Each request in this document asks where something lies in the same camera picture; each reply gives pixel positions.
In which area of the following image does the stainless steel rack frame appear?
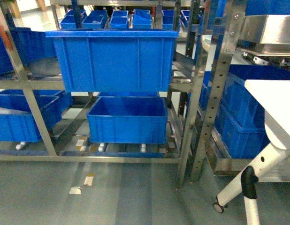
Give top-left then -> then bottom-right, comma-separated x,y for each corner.
0,0 -> 247,188

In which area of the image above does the stainless steel shelf rail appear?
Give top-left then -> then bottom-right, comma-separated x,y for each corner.
239,15 -> 290,56

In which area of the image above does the large blue bin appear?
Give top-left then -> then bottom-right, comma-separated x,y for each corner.
46,29 -> 178,92
86,97 -> 168,144

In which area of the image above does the large blue bin upper left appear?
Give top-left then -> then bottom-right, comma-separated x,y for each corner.
46,29 -> 178,92

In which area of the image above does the white table leg with caster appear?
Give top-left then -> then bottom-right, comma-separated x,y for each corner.
213,143 -> 290,225

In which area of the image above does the large blue bin lower left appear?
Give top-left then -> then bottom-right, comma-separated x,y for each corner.
86,97 -> 168,144

